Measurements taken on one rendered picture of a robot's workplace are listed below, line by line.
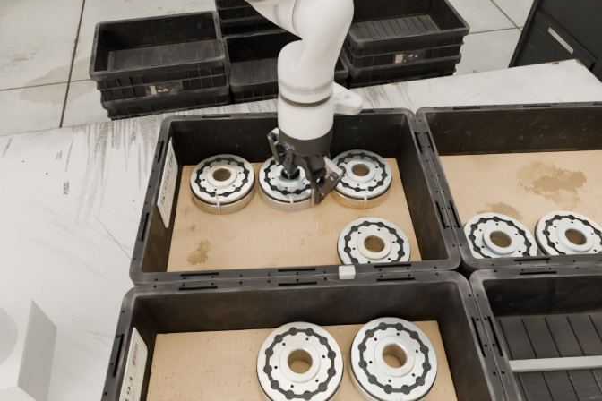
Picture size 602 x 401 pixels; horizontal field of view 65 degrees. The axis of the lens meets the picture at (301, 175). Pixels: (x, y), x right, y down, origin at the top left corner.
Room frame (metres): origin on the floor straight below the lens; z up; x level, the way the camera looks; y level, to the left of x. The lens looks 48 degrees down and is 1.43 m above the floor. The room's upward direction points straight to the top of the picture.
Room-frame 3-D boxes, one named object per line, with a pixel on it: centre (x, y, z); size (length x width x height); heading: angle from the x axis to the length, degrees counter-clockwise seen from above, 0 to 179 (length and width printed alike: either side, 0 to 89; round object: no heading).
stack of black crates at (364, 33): (1.50, -0.33, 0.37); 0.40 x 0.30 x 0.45; 102
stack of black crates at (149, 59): (1.33, 0.45, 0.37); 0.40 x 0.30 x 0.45; 102
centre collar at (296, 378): (0.21, 0.00, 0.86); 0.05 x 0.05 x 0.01
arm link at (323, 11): (0.48, -0.01, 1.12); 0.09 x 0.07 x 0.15; 45
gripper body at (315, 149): (0.49, -0.01, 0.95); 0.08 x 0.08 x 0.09
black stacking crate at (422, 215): (0.44, 0.01, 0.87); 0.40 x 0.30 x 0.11; 93
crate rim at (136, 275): (0.44, 0.01, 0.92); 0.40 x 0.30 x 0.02; 93
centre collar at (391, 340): (0.22, -0.11, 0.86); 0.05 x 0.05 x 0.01
